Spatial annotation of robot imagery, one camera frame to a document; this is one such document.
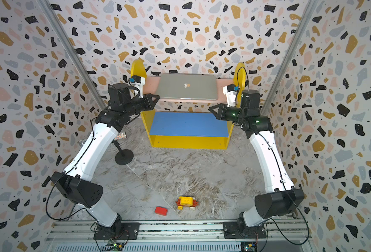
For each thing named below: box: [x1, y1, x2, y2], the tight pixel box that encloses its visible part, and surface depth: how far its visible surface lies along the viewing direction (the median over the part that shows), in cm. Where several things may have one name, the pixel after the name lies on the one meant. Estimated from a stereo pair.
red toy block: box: [154, 206, 169, 217], surface depth 81 cm
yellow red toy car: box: [175, 195, 200, 211], surface depth 80 cm
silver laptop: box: [155, 73, 219, 101], surface depth 82 cm
